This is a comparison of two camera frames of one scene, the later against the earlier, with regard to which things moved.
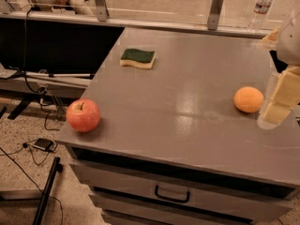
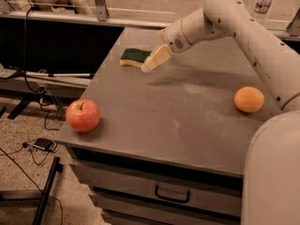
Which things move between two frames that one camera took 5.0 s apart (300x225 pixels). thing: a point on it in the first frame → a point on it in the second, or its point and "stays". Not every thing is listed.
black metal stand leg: x=50 y=182 stays
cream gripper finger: x=287 y=91 → x=173 y=36
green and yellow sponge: x=141 y=58 stays
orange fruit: x=248 y=99 stays
